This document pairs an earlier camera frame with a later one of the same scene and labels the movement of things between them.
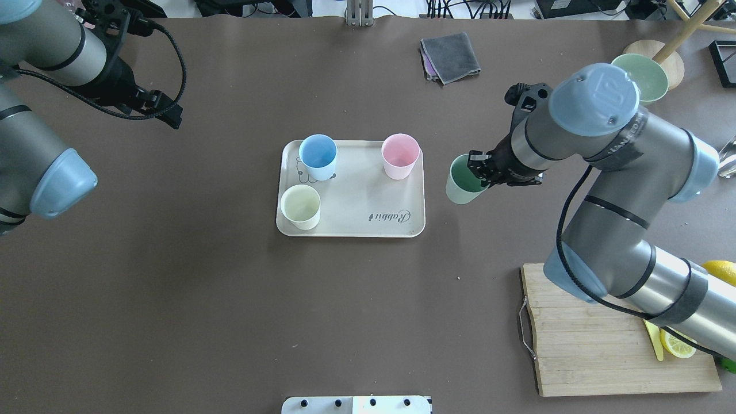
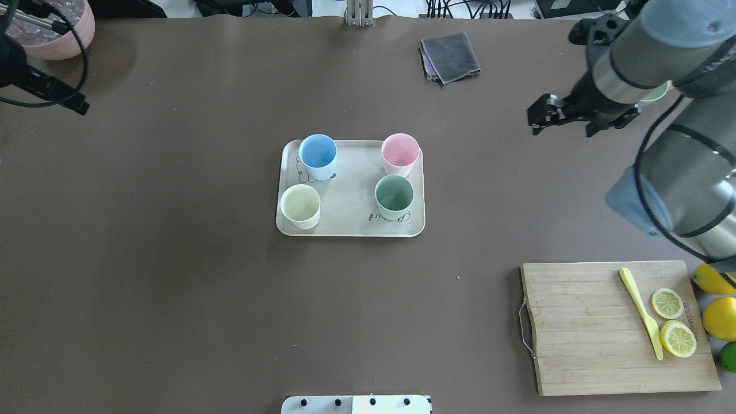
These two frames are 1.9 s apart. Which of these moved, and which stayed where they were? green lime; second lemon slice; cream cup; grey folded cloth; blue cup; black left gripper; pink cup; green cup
Moved: black left gripper; green cup
Stayed: second lemon slice; pink cup; blue cup; cream cup; green lime; grey folded cloth
